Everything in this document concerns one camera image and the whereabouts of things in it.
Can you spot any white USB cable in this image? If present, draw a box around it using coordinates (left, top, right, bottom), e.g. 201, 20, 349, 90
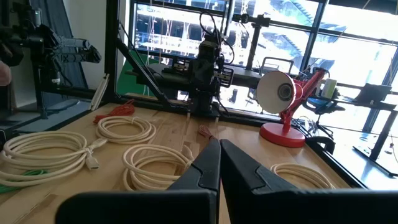
269, 162, 336, 190
95, 115, 157, 145
121, 143, 196, 192
0, 130, 108, 188

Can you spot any red desk lamp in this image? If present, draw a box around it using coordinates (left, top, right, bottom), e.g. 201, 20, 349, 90
256, 68, 327, 149

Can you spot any white flat strip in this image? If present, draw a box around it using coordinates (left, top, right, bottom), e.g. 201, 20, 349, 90
89, 73, 111, 111

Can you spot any green bundled cable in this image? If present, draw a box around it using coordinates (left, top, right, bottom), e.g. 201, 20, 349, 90
0, 169, 50, 195

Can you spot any black aluminium table frame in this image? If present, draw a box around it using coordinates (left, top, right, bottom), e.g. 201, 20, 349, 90
46, 0, 371, 190

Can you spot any black camera stand pole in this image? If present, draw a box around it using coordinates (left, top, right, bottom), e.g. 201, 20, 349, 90
231, 12, 272, 72

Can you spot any dark laptop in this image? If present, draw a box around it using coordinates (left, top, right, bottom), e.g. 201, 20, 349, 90
353, 82, 393, 104

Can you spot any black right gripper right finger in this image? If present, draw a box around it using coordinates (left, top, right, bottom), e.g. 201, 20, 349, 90
220, 138, 398, 224

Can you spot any person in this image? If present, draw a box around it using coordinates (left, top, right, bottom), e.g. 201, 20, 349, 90
0, 60, 12, 87

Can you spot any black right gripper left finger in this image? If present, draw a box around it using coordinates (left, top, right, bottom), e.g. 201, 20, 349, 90
55, 138, 222, 224

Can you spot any black office chair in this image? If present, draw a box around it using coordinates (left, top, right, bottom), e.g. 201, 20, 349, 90
303, 95, 346, 139

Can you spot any black table clamp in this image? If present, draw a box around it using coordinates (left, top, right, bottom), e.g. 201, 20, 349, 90
305, 136, 336, 156

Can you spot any black background desk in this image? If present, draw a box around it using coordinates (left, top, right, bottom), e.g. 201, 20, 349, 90
306, 93, 398, 177

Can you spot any red cable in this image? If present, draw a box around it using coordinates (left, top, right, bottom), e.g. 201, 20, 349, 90
92, 98, 136, 124

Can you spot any green board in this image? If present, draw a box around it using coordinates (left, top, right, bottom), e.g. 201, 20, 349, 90
116, 51, 160, 96

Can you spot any white green cup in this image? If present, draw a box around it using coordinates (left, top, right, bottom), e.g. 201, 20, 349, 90
321, 78, 338, 100

